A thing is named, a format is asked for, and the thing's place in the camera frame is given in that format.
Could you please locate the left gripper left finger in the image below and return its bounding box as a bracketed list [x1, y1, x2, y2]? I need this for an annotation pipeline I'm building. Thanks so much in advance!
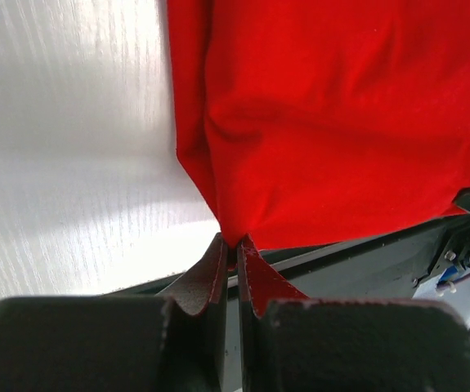
[0, 235, 229, 391]

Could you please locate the right white cable duct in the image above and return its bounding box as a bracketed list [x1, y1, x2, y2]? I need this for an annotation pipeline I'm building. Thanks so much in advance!
[413, 277, 470, 328]

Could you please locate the red t shirt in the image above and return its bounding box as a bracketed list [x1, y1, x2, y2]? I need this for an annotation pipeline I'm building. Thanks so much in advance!
[167, 1, 470, 249]

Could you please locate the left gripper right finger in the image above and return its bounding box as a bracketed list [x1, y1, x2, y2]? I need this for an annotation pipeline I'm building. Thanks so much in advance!
[237, 237, 470, 391]

